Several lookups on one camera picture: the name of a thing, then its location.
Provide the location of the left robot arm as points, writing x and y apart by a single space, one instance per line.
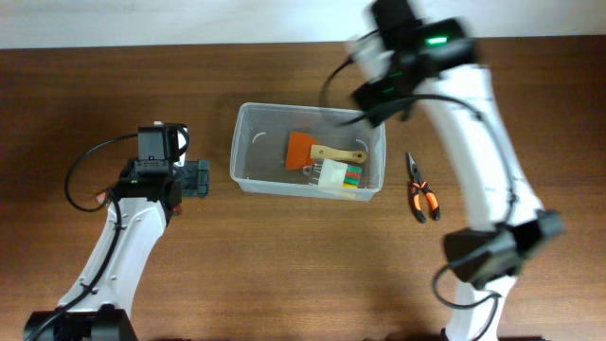
148 192

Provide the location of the clear plastic container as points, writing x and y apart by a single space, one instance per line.
260 145

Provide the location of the orange black needle-nose pliers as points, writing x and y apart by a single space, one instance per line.
418 186

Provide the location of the clear case coloured bits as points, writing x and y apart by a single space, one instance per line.
327 173

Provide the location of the orange scraper wooden handle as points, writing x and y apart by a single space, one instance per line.
303 149

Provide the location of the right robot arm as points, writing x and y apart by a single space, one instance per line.
407 61

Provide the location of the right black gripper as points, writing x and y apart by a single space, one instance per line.
372 106

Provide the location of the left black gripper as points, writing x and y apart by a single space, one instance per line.
198 176

